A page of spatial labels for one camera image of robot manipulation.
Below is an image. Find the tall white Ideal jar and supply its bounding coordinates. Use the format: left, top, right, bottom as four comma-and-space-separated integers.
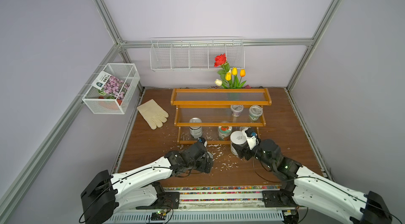
231, 131, 248, 157

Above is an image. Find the orange wooden glass shelf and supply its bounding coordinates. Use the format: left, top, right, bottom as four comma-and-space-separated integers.
171, 88, 272, 144

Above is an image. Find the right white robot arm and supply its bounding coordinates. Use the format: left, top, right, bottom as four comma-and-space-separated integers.
232, 139, 393, 224

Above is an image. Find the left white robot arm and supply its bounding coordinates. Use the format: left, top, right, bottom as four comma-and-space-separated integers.
79, 138, 214, 224

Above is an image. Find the tomato label seed jar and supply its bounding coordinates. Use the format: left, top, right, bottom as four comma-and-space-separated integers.
218, 125, 233, 141

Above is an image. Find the purple flower seed packet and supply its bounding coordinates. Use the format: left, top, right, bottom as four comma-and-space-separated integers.
91, 71, 130, 101

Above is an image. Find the teal glass vase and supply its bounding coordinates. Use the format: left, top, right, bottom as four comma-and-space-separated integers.
228, 89, 241, 101

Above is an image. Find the cream work glove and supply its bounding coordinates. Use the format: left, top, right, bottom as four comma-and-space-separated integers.
137, 99, 169, 130

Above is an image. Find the artificial flower bouquet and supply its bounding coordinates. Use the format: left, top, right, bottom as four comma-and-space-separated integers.
214, 54, 246, 89

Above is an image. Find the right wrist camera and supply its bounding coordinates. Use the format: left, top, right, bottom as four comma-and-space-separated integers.
242, 128, 258, 150

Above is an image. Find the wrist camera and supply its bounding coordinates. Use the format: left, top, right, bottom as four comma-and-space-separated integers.
242, 128, 258, 150
197, 137, 207, 147

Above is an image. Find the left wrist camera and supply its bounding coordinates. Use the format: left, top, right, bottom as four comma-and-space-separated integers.
197, 137, 207, 147

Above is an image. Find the metal base rail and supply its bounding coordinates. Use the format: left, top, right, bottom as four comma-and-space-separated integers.
104, 185, 349, 224

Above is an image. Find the long white wire basket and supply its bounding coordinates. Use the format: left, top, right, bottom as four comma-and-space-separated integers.
150, 37, 245, 71

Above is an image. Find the small white wire basket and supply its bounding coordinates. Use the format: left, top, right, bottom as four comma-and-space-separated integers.
82, 63, 140, 115

